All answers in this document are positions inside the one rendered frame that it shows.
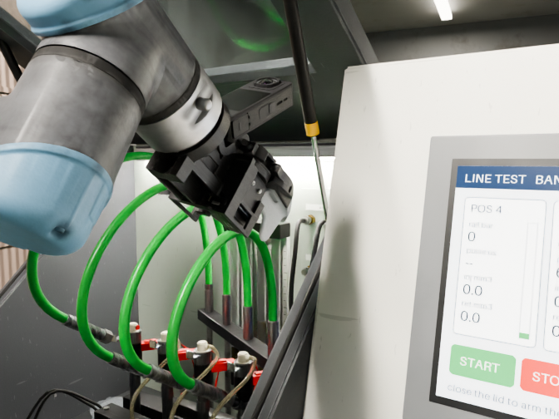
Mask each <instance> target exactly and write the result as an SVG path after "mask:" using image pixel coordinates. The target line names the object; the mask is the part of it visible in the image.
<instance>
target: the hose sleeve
mask: <svg viewBox="0 0 559 419"><path fill-rule="evenodd" d="M66 314H67V316H68V318H67V321H66V322H64V323H61V324H62V325H64V326H66V327H68V328H71V329H74V330H76V331H78V332H79V330H78V326H77V317H75V316H73V315H71V314H69V313H66ZM88 324H89V328H90V330H91V333H92V336H93V337H94V338H95V339H98V340H102V339H103V338H104V337H105V335H106V331H105V330H104V329H102V328H100V327H98V326H96V325H93V324H91V323H88Z"/></svg>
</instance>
